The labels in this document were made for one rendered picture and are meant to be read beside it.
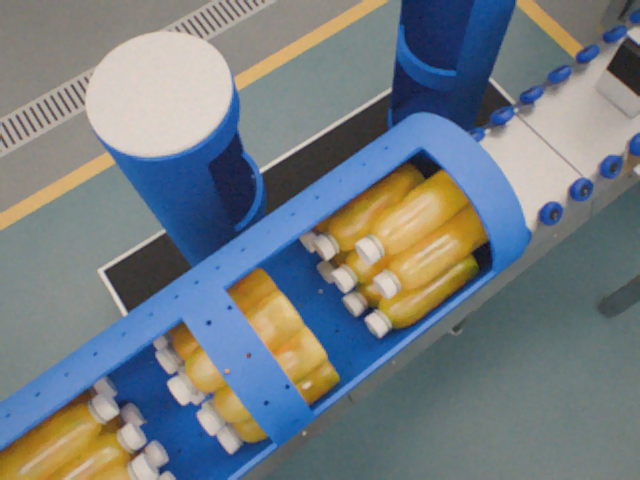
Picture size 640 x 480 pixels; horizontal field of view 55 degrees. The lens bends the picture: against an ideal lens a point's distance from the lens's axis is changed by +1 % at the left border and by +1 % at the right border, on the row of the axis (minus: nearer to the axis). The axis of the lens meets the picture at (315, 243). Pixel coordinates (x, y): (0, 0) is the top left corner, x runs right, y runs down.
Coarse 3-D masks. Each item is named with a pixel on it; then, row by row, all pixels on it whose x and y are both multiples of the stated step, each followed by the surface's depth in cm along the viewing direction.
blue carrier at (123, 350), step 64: (448, 128) 87; (320, 192) 87; (512, 192) 85; (256, 256) 82; (512, 256) 90; (128, 320) 83; (192, 320) 78; (320, 320) 105; (64, 384) 78; (128, 384) 99; (256, 384) 77; (0, 448) 74; (192, 448) 98; (256, 448) 92
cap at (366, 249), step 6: (360, 240) 89; (366, 240) 88; (360, 246) 87; (366, 246) 87; (372, 246) 87; (360, 252) 89; (366, 252) 87; (372, 252) 87; (378, 252) 88; (366, 258) 88; (372, 258) 87; (378, 258) 88
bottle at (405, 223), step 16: (432, 176) 91; (448, 176) 89; (416, 192) 89; (432, 192) 88; (448, 192) 88; (400, 208) 88; (416, 208) 88; (432, 208) 88; (448, 208) 89; (464, 208) 91; (384, 224) 87; (400, 224) 87; (416, 224) 87; (432, 224) 88; (384, 240) 87; (400, 240) 87; (416, 240) 88
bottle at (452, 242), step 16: (448, 224) 92; (464, 224) 91; (480, 224) 92; (432, 240) 91; (448, 240) 91; (464, 240) 91; (480, 240) 92; (400, 256) 91; (416, 256) 90; (432, 256) 90; (448, 256) 91; (464, 256) 93; (400, 272) 90; (416, 272) 90; (432, 272) 91; (400, 288) 91
